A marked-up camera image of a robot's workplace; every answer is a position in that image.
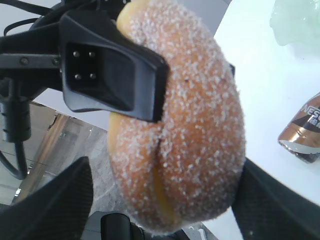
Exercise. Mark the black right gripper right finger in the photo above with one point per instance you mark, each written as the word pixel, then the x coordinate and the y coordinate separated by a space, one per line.
pixel 265 209

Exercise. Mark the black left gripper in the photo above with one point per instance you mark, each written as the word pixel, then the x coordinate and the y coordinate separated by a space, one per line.
pixel 31 53

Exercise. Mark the brown Nescafe coffee bottle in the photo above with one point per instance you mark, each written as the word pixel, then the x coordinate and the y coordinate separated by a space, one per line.
pixel 301 136

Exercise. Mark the sugared bread roll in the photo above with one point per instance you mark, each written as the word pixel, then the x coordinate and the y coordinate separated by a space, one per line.
pixel 185 168

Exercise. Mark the translucent green wavy plate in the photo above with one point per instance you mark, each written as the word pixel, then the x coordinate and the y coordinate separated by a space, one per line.
pixel 296 24

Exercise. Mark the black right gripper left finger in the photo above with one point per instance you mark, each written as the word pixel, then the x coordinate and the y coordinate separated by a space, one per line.
pixel 57 211

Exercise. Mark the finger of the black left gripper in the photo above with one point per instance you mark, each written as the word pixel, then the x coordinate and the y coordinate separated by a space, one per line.
pixel 233 69
pixel 103 70

